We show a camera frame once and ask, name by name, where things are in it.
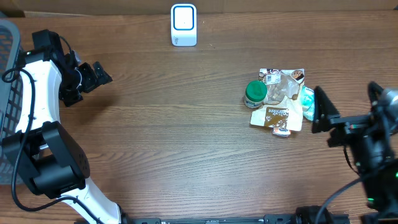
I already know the teal wet wipes pack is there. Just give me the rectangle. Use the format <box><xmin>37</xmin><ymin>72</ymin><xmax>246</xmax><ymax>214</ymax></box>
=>
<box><xmin>303</xmin><ymin>107</ymin><xmax>315</xmax><ymax>121</ymax></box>

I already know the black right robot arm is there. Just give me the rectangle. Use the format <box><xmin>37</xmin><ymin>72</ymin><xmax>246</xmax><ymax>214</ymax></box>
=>
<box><xmin>312</xmin><ymin>82</ymin><xmax>397</xmax><ymax>223</ymax></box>

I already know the white barcode scanner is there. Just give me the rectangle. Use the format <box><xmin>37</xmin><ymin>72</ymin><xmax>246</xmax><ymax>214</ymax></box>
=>
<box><xmin>170</xmin><ymin>3</ymin><xmax>197</xmax><ymax>47</ymax></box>

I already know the orange Kleenex tissue pack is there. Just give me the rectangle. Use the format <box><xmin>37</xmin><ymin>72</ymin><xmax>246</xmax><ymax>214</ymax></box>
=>
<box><xmin>272</xmin><ymin>128</ymin><xmax>291</xmax><ymax>138</ymax></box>

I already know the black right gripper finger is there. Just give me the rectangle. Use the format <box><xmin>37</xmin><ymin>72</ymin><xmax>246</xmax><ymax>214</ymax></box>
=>
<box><xmin>368</xmin><ymin>82</ymin><xmax>384</xmax><ymax>106</ymax></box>
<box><xmin>312</xmin><ymin>86</ymin><xmax>340</xmax><ymax>134</ymax></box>

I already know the dried mushroom pouch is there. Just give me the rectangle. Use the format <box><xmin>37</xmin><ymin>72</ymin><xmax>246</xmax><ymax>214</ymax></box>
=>
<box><xmin>250</xmin><ymin>68</ymin><xmax>305</xmax><ymax>131</ymax></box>

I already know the green lid jar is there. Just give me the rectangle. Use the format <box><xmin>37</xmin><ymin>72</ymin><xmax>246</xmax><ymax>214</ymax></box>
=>
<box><xmin>243</xmin><ymin>80</ymin><xmax>267</xmax><ymax>108</ymax></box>

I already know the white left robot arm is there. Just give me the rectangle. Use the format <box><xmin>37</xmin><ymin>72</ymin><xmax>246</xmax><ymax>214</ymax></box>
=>
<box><xmin>1</xmin><ymin>29</ymin><xmax>129</xmax><ymax>223</ymax></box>

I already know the dark plastic mesh basket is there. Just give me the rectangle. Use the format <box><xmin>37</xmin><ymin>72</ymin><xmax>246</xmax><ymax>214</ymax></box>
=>
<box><xmin>1</xmin><ymin>19</ymin><xmax>22</xmax><ymax>185</ymax></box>

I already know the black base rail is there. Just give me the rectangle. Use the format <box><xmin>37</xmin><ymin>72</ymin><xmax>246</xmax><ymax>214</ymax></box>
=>
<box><xmin>133</xmin><ymin>205</ymin><xmax>352</xmax><ymax>224</ymax></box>

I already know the green Kleenex tissue pack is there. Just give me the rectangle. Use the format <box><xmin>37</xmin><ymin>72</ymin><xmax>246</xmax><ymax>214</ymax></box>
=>
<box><xmin>300</xmin><ymin>86</ymin><xmax>315</xmax><ymax>111</ymax></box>

